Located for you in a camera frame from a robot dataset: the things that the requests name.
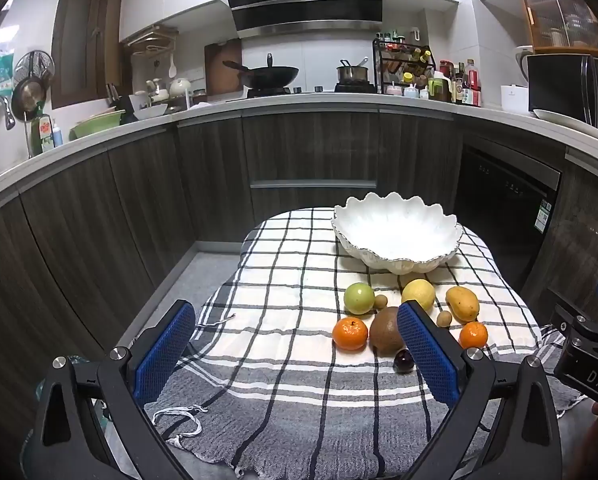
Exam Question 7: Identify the green round fruit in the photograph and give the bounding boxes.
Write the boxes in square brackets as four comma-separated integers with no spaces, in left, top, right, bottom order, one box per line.
[343,282,376,316]

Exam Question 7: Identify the brown kiwi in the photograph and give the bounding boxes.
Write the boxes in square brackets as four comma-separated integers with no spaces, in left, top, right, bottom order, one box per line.
[369,306,407,356]

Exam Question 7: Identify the black dishwasher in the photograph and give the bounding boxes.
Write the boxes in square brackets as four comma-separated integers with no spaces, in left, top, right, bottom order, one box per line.
[454,144,564,306]

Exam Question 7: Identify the black spice rack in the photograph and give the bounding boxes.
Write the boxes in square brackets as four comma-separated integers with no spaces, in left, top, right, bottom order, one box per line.
[373,30,437,93]

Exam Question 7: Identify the black microwave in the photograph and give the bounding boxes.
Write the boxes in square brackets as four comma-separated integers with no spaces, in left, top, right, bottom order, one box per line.
[527,53,598,131]

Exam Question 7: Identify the dark wood base cabinets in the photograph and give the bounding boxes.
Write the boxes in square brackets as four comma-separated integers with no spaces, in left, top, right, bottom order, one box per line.
[0,102,598,411]

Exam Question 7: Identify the row of sauce bottles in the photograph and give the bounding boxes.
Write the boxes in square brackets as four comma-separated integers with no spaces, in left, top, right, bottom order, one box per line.
[429,59,482,107]

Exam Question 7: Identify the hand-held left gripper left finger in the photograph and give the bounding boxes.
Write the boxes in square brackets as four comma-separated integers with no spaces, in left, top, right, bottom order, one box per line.
[31,299,204,480]

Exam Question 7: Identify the white plate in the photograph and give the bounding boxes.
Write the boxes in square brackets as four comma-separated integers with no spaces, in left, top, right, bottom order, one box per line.
[533,108,598,147]

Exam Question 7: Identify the brown cutting board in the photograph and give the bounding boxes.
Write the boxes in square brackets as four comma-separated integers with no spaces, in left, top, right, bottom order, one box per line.
[204,38,244,96]

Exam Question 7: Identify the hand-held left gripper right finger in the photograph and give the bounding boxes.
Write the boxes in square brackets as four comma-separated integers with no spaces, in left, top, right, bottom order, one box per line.
[396,300,564,480]

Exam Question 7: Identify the black knife block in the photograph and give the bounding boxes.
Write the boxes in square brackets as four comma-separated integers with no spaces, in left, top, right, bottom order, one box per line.
[106,82,134,112]

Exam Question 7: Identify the hanging frying pan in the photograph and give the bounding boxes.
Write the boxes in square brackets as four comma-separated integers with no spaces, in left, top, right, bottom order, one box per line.
[11,75,47,122]

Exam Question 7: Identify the black cooktop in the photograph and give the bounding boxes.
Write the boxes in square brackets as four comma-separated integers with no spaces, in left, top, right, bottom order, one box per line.
[246,85,380,96]

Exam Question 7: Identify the plaid checked cloth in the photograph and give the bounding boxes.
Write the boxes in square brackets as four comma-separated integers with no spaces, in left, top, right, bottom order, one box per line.
[144,206,587,476]

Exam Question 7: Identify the white kettle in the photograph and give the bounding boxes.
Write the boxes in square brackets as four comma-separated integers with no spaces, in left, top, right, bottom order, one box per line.
[515,46,536,86]

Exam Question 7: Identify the yellow mango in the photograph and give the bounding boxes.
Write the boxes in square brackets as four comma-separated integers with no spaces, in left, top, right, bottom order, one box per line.
[445,286,480,323]

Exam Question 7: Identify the steel saucepan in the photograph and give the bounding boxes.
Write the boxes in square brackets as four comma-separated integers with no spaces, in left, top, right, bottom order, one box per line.
[335,56,370,84]

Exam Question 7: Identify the wooden wall rack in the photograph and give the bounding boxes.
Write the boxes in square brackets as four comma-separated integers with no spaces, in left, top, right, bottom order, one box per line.
[124,25,180,56]

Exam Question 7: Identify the green dish soap bottle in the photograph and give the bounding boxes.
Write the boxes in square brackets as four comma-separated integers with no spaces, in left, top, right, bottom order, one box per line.
[30,102,56,157]

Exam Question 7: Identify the brown framed window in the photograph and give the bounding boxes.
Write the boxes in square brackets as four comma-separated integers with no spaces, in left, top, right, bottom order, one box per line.
[51,0,126,110]

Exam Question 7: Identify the orange tangerine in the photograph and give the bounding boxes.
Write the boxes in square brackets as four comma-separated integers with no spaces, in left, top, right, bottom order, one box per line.
[332,316,369,352]
[459,321,488,350]

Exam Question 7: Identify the yellow lemon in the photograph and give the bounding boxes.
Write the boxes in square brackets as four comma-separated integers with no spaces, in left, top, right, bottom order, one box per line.
[401,278,436,311]

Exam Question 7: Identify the green basin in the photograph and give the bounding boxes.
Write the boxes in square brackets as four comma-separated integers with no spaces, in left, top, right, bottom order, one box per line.
[69,108,126,141]

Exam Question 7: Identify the wooden glass-door cabinet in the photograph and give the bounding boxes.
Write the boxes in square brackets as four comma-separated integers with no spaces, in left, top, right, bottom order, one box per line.
[520,0,598,55]

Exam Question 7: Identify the white canister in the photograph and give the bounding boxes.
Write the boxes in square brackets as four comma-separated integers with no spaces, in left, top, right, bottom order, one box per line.
[500,85,530,113]

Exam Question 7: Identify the white dish bowl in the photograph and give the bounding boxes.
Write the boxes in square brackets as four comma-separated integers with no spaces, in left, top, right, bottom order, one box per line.
[135,103,168,121]

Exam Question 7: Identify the white scalloped bowl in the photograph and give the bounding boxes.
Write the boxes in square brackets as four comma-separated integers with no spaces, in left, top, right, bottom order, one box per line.
[331,191,464,276]

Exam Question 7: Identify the black wok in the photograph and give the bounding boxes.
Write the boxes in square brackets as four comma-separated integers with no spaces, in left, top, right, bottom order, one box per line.
[222,52,300,90]

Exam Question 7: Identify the round wire screen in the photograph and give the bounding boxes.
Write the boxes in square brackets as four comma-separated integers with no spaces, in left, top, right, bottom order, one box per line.
[13,50,56,91]

